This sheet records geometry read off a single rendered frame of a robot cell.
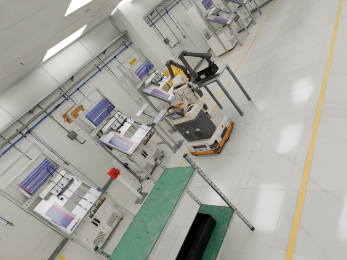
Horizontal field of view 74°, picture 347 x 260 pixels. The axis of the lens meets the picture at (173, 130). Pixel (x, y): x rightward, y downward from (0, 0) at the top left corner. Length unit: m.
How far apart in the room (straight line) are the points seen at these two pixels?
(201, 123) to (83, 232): 2.47
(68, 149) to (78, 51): 2.44
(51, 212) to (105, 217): 0.84
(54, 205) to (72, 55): 3.73
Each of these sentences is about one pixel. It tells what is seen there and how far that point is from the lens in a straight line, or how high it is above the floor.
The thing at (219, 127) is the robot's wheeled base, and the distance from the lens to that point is 3.68.
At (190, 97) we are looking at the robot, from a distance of 3.66.
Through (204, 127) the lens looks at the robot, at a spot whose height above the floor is 0.48.
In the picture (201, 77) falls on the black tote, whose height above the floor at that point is 0.89.
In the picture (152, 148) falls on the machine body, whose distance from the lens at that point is 4.68.
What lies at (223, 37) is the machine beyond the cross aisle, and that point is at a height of 0.47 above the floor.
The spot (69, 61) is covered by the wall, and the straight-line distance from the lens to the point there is 6.32.
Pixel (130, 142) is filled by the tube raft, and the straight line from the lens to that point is 4.21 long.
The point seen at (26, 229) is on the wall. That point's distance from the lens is 5.65.
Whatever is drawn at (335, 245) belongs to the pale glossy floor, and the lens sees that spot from 2.27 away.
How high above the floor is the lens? 1.96
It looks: 21 degrees down
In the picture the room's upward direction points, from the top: 42 degrees counter-clockwise
